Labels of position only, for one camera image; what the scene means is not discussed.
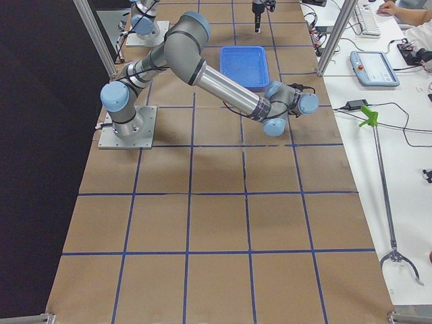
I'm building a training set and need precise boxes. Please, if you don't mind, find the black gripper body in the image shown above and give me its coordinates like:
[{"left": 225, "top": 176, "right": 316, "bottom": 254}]
[{"left": 252, "top": 0, "right": 275, "bottom": 14}]

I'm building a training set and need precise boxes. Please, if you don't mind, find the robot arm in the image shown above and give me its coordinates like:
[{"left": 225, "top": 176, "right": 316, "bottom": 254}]
[
  {"left": 130, "top": 1, "right": 277, "bottom": 38},
  {"left": 101, "top": 11, "right": 319, "bottom": 140}
]

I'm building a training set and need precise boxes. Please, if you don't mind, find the blue plastic tray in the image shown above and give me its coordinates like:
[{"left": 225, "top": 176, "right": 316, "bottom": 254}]
[{"left": 219, "top": 46, "right": 270, "bottom": 92}]

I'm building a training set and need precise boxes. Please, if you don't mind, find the person's hand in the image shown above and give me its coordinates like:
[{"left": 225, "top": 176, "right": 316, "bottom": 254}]
[{"left": 377, "top": 1, "right": 400, "bottom": 16}]

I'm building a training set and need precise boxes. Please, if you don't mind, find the white keyboard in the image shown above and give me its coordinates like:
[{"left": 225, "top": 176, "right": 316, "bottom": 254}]
[{"left": 354, "top": 1, "right": 381, "bottom": 38}]

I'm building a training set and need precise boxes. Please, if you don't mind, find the teach pendant tablet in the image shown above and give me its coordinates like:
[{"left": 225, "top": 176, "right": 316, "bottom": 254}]
[{"left": 350, "top": 51, "right": 400, "bottom": 88}]

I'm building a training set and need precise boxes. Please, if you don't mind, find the black power adapter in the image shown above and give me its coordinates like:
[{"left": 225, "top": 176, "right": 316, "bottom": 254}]
[{"left": 344, "top": 99, "right": 368, "bottom": 111}]

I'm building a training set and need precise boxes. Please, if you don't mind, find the aluminium frame post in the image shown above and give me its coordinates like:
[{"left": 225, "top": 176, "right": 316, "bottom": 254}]
[{"left": 316, "top": 0, "right": 358, "bottom": 76}]

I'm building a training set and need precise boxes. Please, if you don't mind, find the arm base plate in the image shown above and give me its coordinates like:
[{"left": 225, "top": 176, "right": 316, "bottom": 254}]
[
  {"left": 126, "top": 19, "right": 169, "bottom": 47},
  {"left": 98, "top": 106, "right": 157, "bottom": 149}
]

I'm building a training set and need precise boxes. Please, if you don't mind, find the green handled reach grabber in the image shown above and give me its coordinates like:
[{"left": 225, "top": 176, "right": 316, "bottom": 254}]
[{"left": 358, "top": 105, "right": 425, "bottom": 287}]

